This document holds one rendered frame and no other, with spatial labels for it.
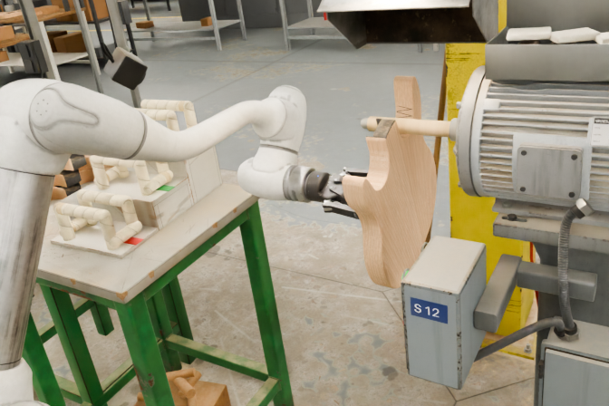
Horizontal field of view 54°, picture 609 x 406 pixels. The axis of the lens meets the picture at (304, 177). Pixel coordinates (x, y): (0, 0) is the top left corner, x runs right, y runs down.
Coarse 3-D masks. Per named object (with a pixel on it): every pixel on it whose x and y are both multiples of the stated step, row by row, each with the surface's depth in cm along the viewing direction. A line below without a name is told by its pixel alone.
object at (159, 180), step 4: (164, 172) 168; (168, 172) 169; (156, 176) 167; (160, 176) 167; (164, 176) 167; (168, 176) 168; (172, 176) 170; (152, 180) 164; (156, 180) 165; (160, 180) 166; (164, 180) 167; (168, 180) 169; (148, 184) 163; (152, 184) 163; (156, 184) 164; (160, 184) 166; (144, 188) 163; (148, 188) 162; (152, 188) 163; (156, 188) 165; (148, 192) 163
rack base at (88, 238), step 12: (84, 228) 168; (96, 228) 167; (120, 228) 165; (144, 228) 164; (156, 228) 163; (60, 240) 163; (72, 240) 162; (84, 240) 162; (96, 240) 161; (144, 240) 159; (96, 252) 156; (108, 252) 154; (120, 252) 153
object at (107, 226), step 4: (100, 220) 151; (104, 220) 151; (108, 220) 152; (100, 224) 152; (104, 224) 151; (108, 224) 152; (112, 224) 153; (104, 228) 152; (108, 228) 152; (112, 228) 153; (104, 232) 152; (108, 232) 152; (112, 232) 153; (104, 236) 153; (108, 236) 153; (112, 236) 153; (108, 240) 153; (108, 244) 154; (108, 248) 155; (112, 248) 154; (116, 248) 155
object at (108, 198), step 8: (80, 192) 165; (88, 192) 164; (96, 192) 163; (104, 192) 162; (88, 200) 164; (96, 200) 162; (104, 200) 160; (112, 200) 159; (120, 200) 158; (128, 200) 157
